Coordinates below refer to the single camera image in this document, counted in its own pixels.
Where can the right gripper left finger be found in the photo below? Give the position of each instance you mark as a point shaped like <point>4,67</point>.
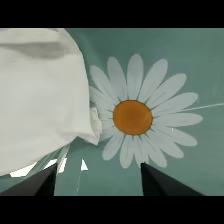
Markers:
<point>38,185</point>

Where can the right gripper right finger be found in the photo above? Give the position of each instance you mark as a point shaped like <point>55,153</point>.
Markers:
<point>160,185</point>

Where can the white garment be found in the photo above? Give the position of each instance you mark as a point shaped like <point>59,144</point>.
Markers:
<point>40,100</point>

